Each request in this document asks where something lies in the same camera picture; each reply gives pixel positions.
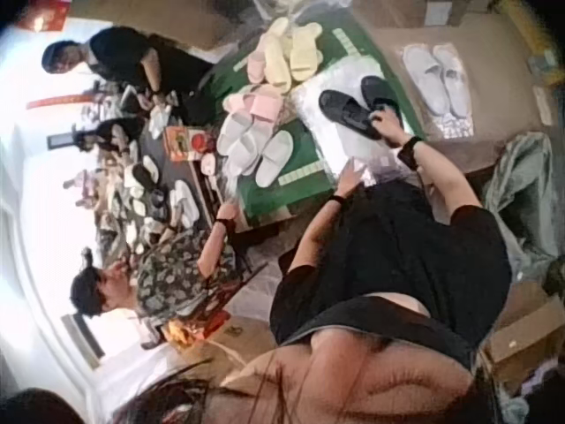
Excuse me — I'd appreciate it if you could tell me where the clear plastic bag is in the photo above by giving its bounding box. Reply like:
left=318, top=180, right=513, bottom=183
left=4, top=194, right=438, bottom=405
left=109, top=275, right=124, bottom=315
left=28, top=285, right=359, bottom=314
left=399, top=42, right=481, bottom=140

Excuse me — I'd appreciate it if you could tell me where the grey green plastic bag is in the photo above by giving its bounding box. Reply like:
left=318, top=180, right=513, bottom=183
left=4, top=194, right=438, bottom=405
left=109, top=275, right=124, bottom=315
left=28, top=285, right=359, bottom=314
left=479, top=132, right=562, bottom=269

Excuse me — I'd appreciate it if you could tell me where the pink foam slipper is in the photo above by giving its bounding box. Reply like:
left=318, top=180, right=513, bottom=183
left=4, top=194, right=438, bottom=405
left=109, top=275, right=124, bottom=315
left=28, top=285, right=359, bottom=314
left=245, top=50, right=270, bottom=85

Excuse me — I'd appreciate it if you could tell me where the brown cardboard sheet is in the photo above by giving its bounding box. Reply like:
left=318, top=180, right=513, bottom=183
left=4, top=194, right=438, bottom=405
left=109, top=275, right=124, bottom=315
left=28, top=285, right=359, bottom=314
left=365, top=12, right=551, bottom=178

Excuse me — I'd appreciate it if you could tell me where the silver plastic packaging bag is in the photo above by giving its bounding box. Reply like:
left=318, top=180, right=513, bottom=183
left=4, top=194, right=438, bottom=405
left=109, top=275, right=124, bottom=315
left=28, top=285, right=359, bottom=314
left=289, top=77, right=414, bottom=187

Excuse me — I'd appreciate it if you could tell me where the white disposable slipper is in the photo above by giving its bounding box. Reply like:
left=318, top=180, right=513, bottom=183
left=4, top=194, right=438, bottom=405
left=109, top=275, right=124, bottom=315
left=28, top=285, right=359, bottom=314
left=402, top=43, right=447, bottom=117
left=432, top=43, right=474, bottom=119

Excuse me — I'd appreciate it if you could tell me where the yellow foam slipper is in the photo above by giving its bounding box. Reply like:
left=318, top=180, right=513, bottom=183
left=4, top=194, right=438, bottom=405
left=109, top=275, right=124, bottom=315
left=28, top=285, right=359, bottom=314
left=289, top=24, right=326, bottom=83
left=260, top=34, right=295, bottom=92

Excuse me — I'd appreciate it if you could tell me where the person's right hand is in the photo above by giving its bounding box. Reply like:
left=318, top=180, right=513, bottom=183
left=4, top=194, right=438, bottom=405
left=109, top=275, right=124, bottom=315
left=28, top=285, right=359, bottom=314
left=368, top=108, right=411, bottom=150

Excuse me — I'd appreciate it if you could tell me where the green mahjong table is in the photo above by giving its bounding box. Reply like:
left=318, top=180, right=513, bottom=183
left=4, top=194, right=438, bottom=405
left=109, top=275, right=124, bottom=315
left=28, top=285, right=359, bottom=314
left=211, top=8, right=427, bottom=222

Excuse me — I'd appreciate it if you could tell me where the black slipper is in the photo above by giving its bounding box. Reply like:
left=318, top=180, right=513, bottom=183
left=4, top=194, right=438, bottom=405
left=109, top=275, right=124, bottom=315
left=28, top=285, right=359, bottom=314
left=318, top=89, right=385, bottom=141
left=360, top=75, right=405, bottom=129

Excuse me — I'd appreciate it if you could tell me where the table with slippers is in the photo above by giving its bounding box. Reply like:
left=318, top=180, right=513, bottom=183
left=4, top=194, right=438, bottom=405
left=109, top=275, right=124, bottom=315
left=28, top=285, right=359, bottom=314
left=65, top=83, right=222, bottom=248

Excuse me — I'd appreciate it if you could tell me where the pink strap slipper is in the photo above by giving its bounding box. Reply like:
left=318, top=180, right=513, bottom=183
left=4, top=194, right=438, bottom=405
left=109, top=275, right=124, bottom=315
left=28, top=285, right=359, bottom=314
left=222, top=86, right=266, bottom=120
left=245, top=90, right=284, bottom=128

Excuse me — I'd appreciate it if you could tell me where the red banner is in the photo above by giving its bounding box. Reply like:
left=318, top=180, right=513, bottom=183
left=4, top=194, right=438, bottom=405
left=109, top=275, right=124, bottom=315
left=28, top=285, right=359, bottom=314
left=17, top=0, right=72, bottom=33

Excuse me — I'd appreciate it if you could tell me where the white foam slipper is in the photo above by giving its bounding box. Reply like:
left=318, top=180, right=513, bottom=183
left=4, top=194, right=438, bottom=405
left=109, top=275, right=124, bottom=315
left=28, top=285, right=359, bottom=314
left=229, top=127, right=267, bottom=176
left=215, top=112, right=257, bottom=158
left=254, top=130, right=295, bottom=186

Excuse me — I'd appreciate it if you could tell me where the person's left hand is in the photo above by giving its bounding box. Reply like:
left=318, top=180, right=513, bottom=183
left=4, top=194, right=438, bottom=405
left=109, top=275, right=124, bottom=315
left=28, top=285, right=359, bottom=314
left=336, top=157, right=371, bottom=201

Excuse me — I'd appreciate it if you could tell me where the row of mahjong tiles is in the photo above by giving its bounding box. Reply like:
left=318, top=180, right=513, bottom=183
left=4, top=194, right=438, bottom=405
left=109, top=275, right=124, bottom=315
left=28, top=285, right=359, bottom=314
left=277, top=158, right=324, bottom=186
left=330, top=28, right=381, bottom=75

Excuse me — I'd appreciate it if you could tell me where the brown cardboard box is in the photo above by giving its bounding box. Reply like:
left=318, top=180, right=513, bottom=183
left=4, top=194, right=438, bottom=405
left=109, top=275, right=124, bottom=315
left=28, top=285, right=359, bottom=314
left=483, top=291, right=565, bottom=386

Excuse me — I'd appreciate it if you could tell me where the cream foam slipper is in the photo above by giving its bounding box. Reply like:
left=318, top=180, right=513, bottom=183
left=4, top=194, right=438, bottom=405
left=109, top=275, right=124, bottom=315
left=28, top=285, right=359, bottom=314
left=260, top=17, right=290, bottom=49

